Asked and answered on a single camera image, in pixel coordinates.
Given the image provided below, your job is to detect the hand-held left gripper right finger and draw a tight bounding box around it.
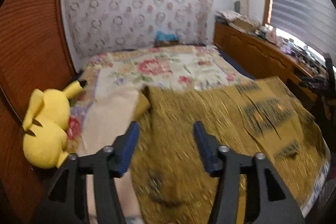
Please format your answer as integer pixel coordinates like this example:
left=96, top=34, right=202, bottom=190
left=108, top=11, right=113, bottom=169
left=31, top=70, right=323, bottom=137
left=193, top=121, right=306, bottom=224

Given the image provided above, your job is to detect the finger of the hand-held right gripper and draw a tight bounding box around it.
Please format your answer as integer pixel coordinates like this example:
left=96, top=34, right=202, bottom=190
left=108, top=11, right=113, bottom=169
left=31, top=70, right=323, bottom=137
left=299, top=76, right=326, bottom=89

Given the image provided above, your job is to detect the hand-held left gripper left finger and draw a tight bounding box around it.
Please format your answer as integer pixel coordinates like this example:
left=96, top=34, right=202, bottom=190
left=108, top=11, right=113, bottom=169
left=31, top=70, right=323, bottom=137
left=34, top=121, right=140, bottom=224

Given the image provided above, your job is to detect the brown patterned shirt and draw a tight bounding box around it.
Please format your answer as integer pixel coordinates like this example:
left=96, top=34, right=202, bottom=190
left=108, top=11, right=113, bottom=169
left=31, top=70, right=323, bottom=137
left=130, top=76, right=331, bottom=224

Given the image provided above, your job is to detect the pink bottle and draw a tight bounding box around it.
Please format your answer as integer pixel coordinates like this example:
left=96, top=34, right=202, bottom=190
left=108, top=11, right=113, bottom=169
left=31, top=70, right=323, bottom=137
left=266, top=27, right=279, bottom=42

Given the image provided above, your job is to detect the wooden sideboard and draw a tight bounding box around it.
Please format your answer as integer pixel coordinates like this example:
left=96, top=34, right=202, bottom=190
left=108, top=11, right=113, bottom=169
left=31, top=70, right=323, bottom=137
left=213, top=22, right=326, bottom=109

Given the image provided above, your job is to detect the navy bedsheet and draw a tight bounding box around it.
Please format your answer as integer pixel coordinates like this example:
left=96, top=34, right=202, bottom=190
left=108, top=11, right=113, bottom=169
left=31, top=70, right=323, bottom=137
left=217, top=48, right=256, bottom=80

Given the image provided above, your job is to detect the yellow plush toy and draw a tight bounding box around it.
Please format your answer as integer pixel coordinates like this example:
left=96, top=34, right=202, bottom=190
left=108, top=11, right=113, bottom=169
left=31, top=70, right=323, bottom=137
left=22, top=80, right=88, bottom=169

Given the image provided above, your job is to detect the floral blanket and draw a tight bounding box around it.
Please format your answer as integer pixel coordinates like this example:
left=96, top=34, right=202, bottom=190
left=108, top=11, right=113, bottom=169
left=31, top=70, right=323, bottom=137
left=66, top=45, right=256, bottom=224

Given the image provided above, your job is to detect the cardboard box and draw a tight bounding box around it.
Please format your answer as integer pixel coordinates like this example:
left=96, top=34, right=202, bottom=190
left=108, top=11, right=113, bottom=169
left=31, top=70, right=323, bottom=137
left=232, top=17, right=256, bottom=31

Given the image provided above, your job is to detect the floral cloth pile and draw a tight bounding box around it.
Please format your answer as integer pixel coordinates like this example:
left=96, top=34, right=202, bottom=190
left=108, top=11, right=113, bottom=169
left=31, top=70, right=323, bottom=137
left=215, top=9, right=246, bottom=22

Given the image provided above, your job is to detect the small wooden box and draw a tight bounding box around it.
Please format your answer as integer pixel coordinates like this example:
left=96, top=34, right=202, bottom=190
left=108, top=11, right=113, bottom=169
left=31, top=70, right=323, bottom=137
left=155, top=40, right=180, bottom=48

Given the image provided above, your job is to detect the teal cloth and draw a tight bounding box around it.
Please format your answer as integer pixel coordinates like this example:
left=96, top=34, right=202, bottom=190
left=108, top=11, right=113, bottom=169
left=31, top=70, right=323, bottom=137
left=156, top=31, right=179, bottom=42

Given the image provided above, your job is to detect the wooden louvered wardrobe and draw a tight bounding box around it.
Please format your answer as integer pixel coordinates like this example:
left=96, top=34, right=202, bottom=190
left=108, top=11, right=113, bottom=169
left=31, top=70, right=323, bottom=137
left=0, top=0, right=79, bottom=224

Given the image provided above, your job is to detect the ring patterned wall curtain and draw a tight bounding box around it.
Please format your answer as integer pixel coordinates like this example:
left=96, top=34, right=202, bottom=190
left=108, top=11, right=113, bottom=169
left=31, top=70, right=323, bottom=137
left=62, top=0, right=216, bottom=59

